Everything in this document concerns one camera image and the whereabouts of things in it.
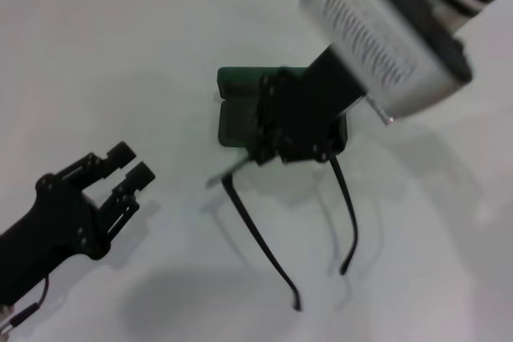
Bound silver right gripper connector stud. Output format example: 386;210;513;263
374;96;396;125

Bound black thin-framed glasses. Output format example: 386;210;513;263
204;155;360;313

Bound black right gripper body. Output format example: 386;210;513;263
256;47;366;163

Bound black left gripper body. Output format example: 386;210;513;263
0;173;112;308

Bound green glasses case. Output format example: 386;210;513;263
216;65;349;151

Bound thin black left gripper cable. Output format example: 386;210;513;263
7;276;53;328

